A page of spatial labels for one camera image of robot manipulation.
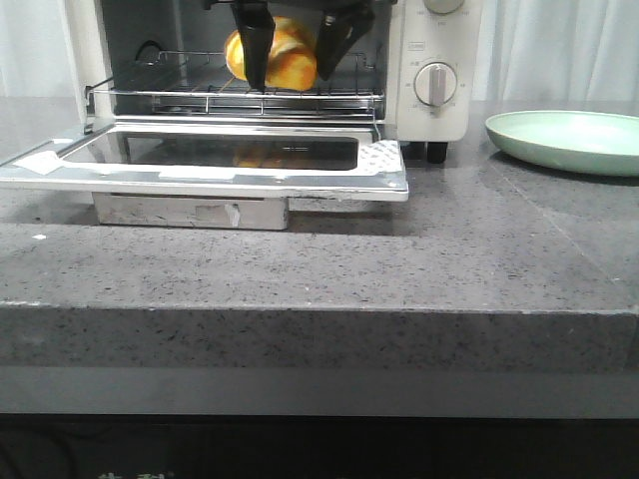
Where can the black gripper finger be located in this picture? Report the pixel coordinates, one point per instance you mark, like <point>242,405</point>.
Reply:
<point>256,27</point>
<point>343,23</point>

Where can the yellow striped bread roll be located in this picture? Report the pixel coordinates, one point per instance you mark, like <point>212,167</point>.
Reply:
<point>292,60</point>

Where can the oven glass door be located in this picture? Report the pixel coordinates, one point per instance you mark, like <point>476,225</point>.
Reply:
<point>216,175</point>

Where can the white Toshiba toaster oven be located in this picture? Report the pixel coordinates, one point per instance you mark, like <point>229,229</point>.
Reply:
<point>107,35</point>

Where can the upper oven knob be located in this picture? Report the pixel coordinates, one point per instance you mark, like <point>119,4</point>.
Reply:
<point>442,7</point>

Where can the lower oven timer knob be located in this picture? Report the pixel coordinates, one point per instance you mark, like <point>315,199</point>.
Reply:
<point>435,84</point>

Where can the light green plate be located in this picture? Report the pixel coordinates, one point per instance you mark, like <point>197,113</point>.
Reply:
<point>580,142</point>

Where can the wire oven rack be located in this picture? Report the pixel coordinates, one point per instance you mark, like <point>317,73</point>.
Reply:
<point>183,83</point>

